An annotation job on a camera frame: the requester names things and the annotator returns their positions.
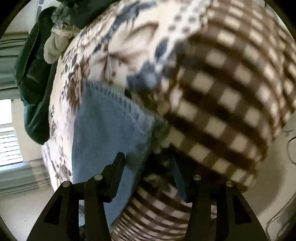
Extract teal curtain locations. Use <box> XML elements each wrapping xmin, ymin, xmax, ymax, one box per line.
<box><xmin>0</xmin><ymin>33</ymin><xmax>29</xmax><ymax>100</ymax></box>
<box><xmin>1</xmin><ymin>159</ymin><xmax>51</xmax><ymax>198</ymax></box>

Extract floral bed blanket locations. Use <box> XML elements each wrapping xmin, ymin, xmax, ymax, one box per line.
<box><xmin>43</xmin><ymin>1</ymin><xmax>295</xmax><ymax>240</ymax></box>

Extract right teal curtain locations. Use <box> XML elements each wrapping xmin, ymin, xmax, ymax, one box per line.
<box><xmin>0</xmin><ymin>33</ymin><xmax>29</xmax><ymax>100</ymax></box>

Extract left teal curtain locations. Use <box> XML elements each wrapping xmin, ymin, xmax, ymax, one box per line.
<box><xmin>1</xmin><ymin>159</ymin><xmax>51</xmax><ymax>198</ymax></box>

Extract window with bars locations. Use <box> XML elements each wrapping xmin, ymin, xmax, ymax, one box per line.
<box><xmin>0</xmin><ymin>99</ymin><xmax>23</xmax><ymax>166</ymax></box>

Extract grey crumpled garment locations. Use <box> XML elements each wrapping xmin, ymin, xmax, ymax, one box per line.
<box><xmin>44</xmin><ymin>4</ymin><xmax>81</xmax><ymax>64</ymax></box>

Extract blue denim jeans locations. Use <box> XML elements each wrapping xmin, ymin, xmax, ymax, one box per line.
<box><xmin>72</xmin><ymin>81</ymin><xmax>170</xmax><ymax>225</ymax></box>

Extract dark green plush blanket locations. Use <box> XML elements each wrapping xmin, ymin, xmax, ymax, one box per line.
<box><xmin>14</xmin><ymin>0</ymin><xmax>113</xmax><ymax>145</ymax></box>

